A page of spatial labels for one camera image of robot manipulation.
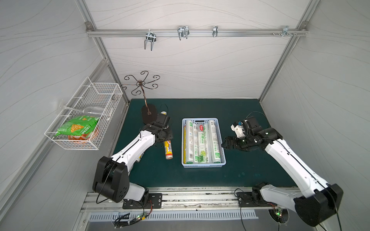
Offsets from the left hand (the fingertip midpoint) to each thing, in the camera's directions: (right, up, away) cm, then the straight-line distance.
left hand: (169, 136), depth 86 cm
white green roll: (+21, -6, +5) cm, 22 cm away
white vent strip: (-17, -38, -16) cm, 44 cm away
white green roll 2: (+28, -11, -4) cm, 30 cm away
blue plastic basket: (+23, +8, +14) cm, 28 cm away
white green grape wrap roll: (+17, -6, +5) cm, 18 cm away
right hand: (+34, -4, -9) cm, 35 cm away
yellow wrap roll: (-19, -14, 0) cm, 24 cm away
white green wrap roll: (+24, -5, +5) cm, 25 cm away
